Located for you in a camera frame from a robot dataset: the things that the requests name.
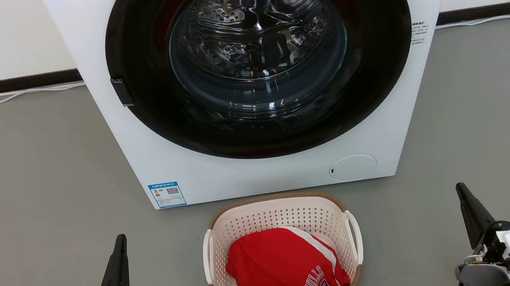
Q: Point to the white front-load washing machine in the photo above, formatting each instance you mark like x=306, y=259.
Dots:
x=240, y=179

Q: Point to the printed warning text sticker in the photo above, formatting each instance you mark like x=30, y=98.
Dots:
x=419, y=32

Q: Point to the round black glass washer door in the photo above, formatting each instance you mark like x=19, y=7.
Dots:
x=145, y=54

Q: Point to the white perforated laundry basket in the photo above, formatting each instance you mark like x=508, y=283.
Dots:
x=264, y=215

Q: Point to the red basketball jersey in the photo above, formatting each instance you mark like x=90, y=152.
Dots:
x=271, y=264

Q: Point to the round white filter cover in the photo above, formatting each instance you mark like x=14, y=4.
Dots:
x=353, y=168

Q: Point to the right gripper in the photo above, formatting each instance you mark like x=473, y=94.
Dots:
x=479, y=276

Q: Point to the blue energy label sticker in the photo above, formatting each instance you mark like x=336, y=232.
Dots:
x=167, y=195

